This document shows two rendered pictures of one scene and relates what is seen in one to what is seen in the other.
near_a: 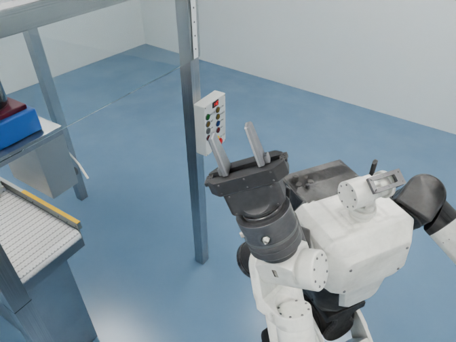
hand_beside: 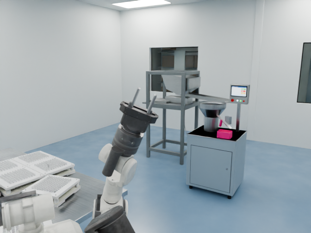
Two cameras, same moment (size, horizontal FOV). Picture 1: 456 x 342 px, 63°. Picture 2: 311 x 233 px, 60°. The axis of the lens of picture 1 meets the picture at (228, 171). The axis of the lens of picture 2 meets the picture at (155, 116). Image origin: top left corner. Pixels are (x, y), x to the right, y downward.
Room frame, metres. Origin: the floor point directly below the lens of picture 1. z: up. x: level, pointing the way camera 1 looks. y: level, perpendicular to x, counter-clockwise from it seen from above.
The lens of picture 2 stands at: (1.27, -0.06, 1.70)
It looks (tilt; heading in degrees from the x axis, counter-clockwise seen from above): 12 degrees down; 174
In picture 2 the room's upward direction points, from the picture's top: straight up
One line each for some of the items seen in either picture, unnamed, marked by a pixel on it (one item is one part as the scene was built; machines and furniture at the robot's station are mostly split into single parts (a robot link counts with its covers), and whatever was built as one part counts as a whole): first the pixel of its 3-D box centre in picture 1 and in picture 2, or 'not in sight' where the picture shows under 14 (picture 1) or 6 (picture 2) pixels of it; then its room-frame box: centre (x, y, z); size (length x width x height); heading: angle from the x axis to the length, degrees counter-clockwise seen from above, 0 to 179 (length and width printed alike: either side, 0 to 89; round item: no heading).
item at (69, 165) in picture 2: not in sight; (51, 166); (-0.68, -0.64, 0.92); 0.25 x 0.24 x 0.02; 136
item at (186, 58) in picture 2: not in sight; (174, 70); (-5.25, 1.05, 1.43); 1.32 x 0.01 x 1.11; 53
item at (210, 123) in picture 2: not in sight; (216, 117); (-2.09, 1.08, 0.95); 0.49 x 0.36 x 0.38; 53
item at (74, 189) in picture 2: not in sight; (52, 193); (-0.35, -0.55, 0.87); 0.24 x 0.24 x 0.02; 67
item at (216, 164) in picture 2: not in sight; (216, 159); (-2.02, 1.09, 0.38); 0.63 x 0.57 x 0.76; 53
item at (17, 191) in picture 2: not in sight; (17, 184); (-0.50, -0.81, 0.87); 0.24 x 0.24 x 0.02; 46
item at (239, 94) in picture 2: not in sight; (238, 108); (-2.01, 1.34, 1.07); 0.23 x 0.10 x 0.62; 53
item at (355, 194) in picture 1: (364, 193); (31, 215); (0.64, -0.31, 1.32); 0.10 x 0.07 x 0.09; 114
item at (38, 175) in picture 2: not in sight; (17, 177); (-0.50, -0.81, 0.92); 0.25 x 0.24 x 0.02; 136
